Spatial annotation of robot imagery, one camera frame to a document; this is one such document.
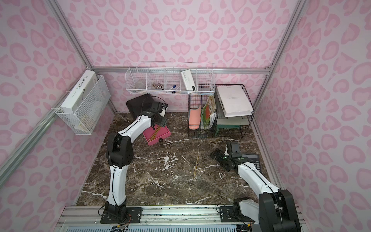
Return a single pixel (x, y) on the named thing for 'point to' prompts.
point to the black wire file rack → (196, 100)
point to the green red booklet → (208, 113)
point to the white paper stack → (234, 100)
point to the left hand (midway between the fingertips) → (160, 116)
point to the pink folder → (194, 118)
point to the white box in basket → (188, 80)
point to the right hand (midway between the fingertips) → (214, 156)
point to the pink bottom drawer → (152, 136)
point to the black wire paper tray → (235, 125)
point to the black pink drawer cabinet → (137, 105)
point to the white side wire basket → (84, 120)
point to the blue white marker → (173, 86)
